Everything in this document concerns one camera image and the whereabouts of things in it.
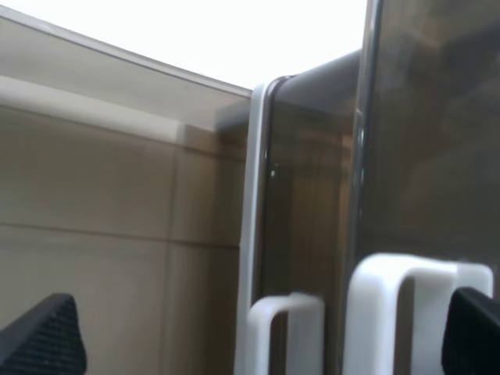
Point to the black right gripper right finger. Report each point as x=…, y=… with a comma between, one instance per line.
x=471, y=342

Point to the white plastic drawer cabinet frame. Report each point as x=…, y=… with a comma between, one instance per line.
x=254, y=187

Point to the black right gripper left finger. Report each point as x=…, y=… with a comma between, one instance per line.
x=46, y=339

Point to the smoky transparent drawer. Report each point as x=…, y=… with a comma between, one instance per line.
x=305, y=204
x=425, y=179

